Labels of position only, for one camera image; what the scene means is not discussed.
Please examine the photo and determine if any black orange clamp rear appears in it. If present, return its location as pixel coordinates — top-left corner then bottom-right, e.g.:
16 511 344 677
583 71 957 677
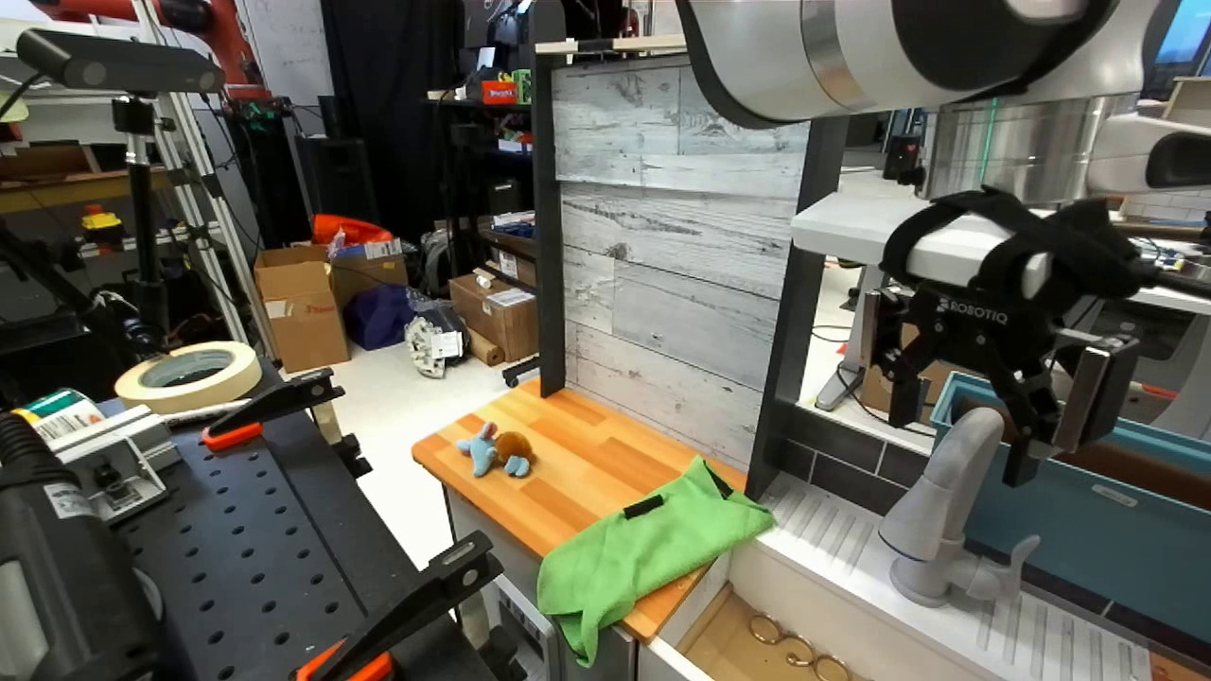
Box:
201 368 342 455

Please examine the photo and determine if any white sink unit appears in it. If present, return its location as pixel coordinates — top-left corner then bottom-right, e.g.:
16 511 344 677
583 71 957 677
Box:
637 478 1206 681

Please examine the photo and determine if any wooden countertop cabinet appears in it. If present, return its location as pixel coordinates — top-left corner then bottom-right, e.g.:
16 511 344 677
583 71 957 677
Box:
411 381 732 681

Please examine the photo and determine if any camera on tripod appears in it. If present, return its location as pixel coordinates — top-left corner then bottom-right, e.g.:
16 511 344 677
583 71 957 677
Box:
16 25 223 354

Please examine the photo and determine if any green cloth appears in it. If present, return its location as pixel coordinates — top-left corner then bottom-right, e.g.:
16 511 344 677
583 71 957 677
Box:
539 459 777 665

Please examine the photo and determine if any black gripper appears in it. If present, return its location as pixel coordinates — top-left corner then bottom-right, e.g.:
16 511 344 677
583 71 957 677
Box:
887 287 1058 483

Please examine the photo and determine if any masking tape roll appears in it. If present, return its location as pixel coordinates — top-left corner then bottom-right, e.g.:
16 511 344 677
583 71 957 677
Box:
114 340 260 412

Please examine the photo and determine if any small cardboard box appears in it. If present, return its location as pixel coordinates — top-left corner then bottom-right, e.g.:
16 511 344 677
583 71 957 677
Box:
452 267 539 358

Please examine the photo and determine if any grey sink faucet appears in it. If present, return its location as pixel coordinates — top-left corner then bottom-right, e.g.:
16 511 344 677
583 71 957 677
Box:
878 407 1039 610

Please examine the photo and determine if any teal window frame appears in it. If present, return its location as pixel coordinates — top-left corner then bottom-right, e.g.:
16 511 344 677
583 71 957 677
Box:
969 419 1211 652

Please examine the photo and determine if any grey wood backsplash panel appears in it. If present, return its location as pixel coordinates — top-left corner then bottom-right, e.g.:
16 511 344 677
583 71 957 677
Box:
534 52 840 488

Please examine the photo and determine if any large cardboard box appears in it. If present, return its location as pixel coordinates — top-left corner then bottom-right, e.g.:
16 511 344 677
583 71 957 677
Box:
255 247 410 372

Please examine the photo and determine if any black perforated workbench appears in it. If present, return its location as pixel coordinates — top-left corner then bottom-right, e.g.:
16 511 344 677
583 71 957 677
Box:
119 417 411 681

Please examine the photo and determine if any black orange clamp front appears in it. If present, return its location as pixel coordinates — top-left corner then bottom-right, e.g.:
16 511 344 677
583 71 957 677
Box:
293 531 503 681

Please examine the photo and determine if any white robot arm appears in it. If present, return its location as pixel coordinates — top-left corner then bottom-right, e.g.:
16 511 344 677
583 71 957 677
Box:
679 0 1206 483

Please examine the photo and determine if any small plush toy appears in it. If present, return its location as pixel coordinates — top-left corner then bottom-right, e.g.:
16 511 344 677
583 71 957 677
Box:
462 424 539 480

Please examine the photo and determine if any black orange clamp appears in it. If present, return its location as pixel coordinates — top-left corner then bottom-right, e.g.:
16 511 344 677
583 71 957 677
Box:
201 368 342 455
293 531 503 681

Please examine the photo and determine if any blue bag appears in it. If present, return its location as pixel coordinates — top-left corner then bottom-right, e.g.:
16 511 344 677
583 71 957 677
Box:
344 282 411 349

